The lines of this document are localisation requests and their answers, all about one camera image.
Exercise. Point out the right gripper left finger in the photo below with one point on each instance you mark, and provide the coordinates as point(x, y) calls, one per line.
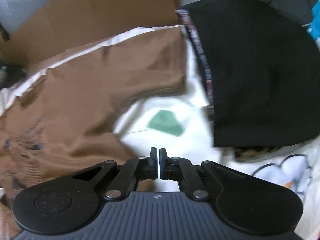
point(131, 173)

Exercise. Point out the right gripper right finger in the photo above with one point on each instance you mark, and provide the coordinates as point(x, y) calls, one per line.
point(184, 172)

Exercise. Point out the black folded garment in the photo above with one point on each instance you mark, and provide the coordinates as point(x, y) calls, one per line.
point(260, 71)

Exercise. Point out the brown t-shirt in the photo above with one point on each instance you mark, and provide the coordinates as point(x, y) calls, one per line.
point(64, 122)

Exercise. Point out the teal patterned blanket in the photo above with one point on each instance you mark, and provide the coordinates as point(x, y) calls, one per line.
point(314, 27)

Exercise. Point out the cream cartoon print blanket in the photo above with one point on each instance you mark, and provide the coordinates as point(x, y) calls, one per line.
point(178, 124)

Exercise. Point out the brown cardboard sheet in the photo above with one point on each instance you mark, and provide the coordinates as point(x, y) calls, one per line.
point(64, 24)

